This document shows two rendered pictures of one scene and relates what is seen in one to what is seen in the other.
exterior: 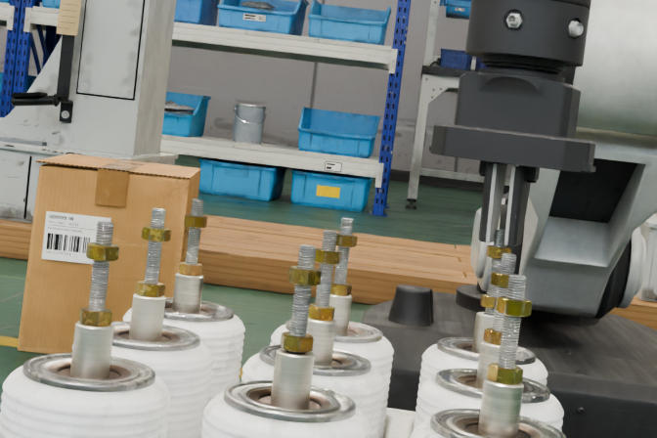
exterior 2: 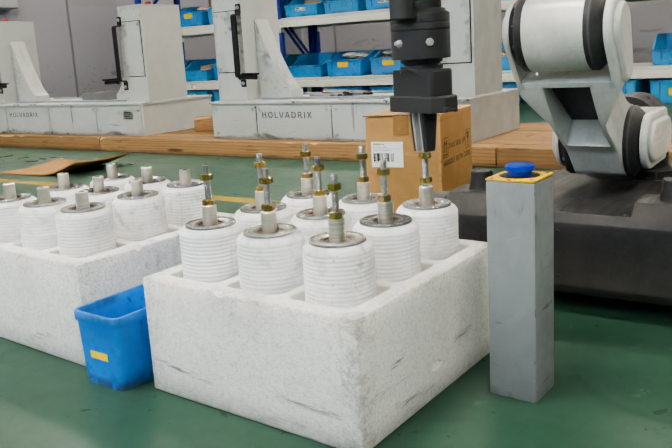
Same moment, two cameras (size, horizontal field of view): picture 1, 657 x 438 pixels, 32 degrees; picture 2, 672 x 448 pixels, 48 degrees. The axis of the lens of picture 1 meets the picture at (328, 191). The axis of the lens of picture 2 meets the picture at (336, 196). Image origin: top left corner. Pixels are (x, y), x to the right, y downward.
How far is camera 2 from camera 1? 64 cm
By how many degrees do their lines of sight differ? 32
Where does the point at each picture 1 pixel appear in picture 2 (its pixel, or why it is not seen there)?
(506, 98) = (408, 80)
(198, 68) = not seen: hidden behind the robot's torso
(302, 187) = (658, 90)
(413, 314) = (477, 184)
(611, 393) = (574, 221)
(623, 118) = (559, 65)
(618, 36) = (541, 20)
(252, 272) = (546, 158)
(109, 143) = (461, 90)
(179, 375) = not seen: hidden behind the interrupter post
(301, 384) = (268, 224)
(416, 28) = not seen: outside the picture
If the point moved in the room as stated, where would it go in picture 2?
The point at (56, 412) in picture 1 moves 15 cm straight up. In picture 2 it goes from (186, 238) to (176, 135)
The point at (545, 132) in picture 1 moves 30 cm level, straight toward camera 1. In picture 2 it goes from (423, 95) to (279, 117)
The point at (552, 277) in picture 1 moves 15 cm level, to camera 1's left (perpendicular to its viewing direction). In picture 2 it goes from (586, 155) to (512, 153)
